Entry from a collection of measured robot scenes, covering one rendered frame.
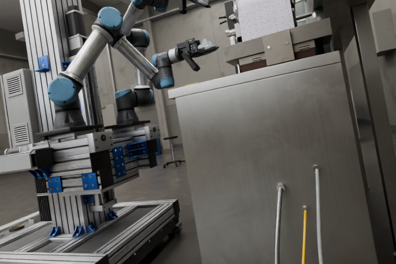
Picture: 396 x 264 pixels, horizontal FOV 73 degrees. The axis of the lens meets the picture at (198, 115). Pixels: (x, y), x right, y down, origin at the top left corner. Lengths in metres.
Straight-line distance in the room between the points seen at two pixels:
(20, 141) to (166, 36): 8.86
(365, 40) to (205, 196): 0.97
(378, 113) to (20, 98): 1.90
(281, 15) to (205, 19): 8.67
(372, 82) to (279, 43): 0.51
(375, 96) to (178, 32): 9.16
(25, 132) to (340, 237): 1.68
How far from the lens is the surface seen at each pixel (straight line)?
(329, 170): 1.02
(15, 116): 1.95
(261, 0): 1.35
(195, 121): 1.09
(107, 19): 1.42
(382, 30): 5.33
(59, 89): 1.32
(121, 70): 11.20
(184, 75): 9.81
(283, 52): 1.05
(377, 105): 1.40
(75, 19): 1.85
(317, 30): 1.08
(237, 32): 1.42
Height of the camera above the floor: 0.74
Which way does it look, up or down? 2 degrees up
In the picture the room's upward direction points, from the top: 9 degrees counter-clockwise
